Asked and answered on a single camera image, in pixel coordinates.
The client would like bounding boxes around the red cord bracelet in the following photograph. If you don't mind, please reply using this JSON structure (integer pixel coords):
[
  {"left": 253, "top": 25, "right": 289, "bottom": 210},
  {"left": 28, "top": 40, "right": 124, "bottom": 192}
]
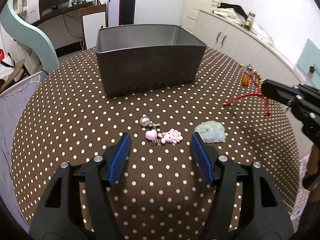
[{"left": 223, "top": 63, "right": 272, "bottom": 119}]

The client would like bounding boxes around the white jade pendant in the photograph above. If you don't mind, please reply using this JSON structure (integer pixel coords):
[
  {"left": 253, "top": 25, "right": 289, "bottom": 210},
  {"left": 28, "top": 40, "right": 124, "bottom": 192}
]
[{"left": 194, "top": 121, "right": 226, "bottom": 144}]

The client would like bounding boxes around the pink charm keychain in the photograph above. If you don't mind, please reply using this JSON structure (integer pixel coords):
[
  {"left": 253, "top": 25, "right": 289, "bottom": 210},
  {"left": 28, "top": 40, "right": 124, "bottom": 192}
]
[{"left": 139, "top": 116, "right": 183, "bottom": 146}]

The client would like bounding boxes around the person right hand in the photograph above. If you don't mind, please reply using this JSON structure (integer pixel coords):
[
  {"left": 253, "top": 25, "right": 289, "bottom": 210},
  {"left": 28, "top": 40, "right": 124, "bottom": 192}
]
[{"left": 305, "top": 145, "right": 319, "bottom": 178}]

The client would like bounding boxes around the teal panel on sideboard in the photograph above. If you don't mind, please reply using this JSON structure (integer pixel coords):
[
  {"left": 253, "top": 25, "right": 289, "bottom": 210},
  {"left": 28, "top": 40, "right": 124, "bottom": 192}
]
[{"left": 296, "top": 39, "right": 319, "bottom": 89}]

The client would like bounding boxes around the white plastic bag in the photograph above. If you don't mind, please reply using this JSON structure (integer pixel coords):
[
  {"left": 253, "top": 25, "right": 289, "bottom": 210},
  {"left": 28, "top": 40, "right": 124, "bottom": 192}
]
[{"left": 251, "top": 23, "right": 274, "bottom": 47}]

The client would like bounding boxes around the long white sideboard cabinet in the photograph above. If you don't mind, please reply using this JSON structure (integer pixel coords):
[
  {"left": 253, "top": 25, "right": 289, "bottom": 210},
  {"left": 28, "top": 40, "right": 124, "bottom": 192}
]
[{"left": 192, "top": 9, "right": 312, "bottom": 160}]

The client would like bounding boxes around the brown polka dot tablecloth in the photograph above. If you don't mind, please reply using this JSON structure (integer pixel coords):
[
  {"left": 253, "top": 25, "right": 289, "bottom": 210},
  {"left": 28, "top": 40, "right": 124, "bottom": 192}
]
[{"left": 11, "top": 49, "right": 299, "bottom": 239}]

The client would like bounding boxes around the small brown bottle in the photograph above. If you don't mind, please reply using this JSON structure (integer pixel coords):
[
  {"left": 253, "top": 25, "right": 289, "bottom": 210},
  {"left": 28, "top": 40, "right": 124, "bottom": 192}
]
[{"left": 244, "top": 12, "right": 255, "bottom": 30}]

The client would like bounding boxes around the white cloth pile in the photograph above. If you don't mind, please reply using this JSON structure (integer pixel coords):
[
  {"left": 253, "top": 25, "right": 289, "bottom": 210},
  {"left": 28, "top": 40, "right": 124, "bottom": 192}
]
[{"left": 212, "top": 8, "right": 245, "bottom": 25}]

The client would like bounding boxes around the grey bedding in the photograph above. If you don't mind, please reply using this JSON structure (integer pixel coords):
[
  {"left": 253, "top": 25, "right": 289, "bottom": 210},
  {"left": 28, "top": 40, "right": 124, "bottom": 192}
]
[{"left": 1, "top": 71, "right": 48, "bottom": 232}]

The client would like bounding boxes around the wooden chair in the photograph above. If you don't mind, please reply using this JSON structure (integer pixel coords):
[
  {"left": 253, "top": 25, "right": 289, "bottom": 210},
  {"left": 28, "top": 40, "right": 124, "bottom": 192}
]
[{"left": 1, "top": 59, "right": 31, "bottom": 93}]

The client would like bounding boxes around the dark grey storage box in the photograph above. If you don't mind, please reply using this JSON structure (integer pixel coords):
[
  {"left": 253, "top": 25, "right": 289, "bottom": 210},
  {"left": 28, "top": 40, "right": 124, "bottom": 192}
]
[{"left": 96, "top": 24, "right": 207, "bottom": 98}]

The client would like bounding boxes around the white tote bag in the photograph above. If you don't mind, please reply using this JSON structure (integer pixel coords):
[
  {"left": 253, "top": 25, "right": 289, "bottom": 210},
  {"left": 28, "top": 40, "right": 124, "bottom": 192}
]
[{"left": 0, "top": 49, "right": 15, "bottom": 81}]

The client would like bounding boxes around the white black air cooler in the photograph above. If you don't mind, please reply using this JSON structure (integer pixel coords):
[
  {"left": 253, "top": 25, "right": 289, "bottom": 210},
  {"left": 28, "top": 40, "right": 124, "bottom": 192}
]
[{"left": 107, "top": 0, "right": 136, "bottom": 27}]

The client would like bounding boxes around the dark desk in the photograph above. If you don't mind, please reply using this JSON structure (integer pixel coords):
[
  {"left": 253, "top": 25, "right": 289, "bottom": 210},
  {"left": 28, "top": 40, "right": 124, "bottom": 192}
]
[{"left": 32, "top": 2, "right": 94, "bottom": 56}]

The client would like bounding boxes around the small white brown cabinet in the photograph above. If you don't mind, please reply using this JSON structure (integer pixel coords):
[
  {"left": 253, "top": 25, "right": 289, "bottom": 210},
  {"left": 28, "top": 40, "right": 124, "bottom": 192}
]
[{"left": 80, "top": 4, "right": 107, "bottom": 49}]

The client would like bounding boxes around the white glass door cupboard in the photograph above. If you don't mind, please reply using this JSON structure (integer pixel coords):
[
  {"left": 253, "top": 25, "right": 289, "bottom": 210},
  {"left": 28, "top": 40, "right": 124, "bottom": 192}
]
[{"left": 12, "top": 0, "right": 28, "bottom": 22}]

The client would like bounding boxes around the teal loft bed frame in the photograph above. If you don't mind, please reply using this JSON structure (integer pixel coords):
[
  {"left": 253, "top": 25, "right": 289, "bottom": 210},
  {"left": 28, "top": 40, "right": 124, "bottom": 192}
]
[{"left": 1, "top": 0, "right": 59, "bottom": 73}]

